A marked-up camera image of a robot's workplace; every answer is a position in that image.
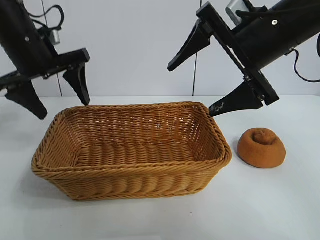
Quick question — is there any white-scuffed black right gripper finger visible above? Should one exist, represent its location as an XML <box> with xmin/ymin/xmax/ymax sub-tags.
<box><xmin>208</xmin><ymin>81</ymin><xmax>266</xmax><ymax>118</ymax></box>

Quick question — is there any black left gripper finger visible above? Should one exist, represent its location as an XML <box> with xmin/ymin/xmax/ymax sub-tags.
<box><xmin>4</xmin><ymin>79</ymin><xmax>48</xmax><ymax>121</ymax></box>
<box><xmin>62</xmin><ymin>62</ymin><xmax>91</xmax><ymax>106</ymax></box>

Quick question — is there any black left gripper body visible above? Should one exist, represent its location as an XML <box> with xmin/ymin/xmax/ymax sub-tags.
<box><xmin>0</xmin><ymin>8</ymin><xmax>91</xmax><ymax>95</ymax></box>

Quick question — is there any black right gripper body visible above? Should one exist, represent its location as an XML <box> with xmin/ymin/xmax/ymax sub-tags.
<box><xmin>196</xmin><ymin>1</ymin><xmax>297</xmax><ymax>106</ymax></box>

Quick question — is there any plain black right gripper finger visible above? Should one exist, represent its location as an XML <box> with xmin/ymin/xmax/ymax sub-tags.
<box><xmin>166</xmin><ymin>21</ymin><xmax>212</xmax><ymax>73</ymax></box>

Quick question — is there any brown bread roll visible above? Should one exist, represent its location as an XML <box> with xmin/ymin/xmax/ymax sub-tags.
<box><xmin>237</xmin><ymin>127</ymin><xmax>287</xmax><ymax>169</ymax></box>

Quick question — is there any woven wicker basket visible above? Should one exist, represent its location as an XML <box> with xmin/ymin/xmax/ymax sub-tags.
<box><xmin>31</xmin><ymin>101</ymin><xmax>233</xmax><ymax>202</ymax></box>

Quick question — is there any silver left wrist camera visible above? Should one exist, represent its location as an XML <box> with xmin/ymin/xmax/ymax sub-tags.
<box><xmin>48</xmin><ymin>28</ymin><xmax>62</xmax><ymax>45</ymax></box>

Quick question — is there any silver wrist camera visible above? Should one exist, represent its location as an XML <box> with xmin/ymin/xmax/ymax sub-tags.
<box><xmin>224</xmin><ymin>0</ymin><xmax>248</xmax><ymax>25</ymax></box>
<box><xmin>48</xmin><ymin>28</ymin><xmax>62</xmax><ymax>45</ymax></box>

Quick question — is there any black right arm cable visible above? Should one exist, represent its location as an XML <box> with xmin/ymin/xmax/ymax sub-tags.
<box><xmin>291</xmin><ymin>34</ymin><xmax>320</xmax><ymax>82</ymax></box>

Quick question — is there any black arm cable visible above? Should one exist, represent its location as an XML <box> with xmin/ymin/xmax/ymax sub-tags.
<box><xmin>29</xmin><ymin>4</ymin><xmax>65</xmax><ymax>29</ymax></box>
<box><xmin>291</xmin><ymin>34</ymin><xmax>320</xmax><ymax>82</ymax></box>

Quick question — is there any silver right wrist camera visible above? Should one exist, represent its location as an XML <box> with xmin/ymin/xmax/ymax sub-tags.
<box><xmin>224</xmin><ymin>0</ymin><xmax>248</xmax><ymax>25</ymax></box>

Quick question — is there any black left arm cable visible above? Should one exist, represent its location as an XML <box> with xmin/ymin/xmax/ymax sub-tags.
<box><xmin>29</xmin><ymin>4</ymin><xmax>65</xmax><ymax>29</ymax></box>

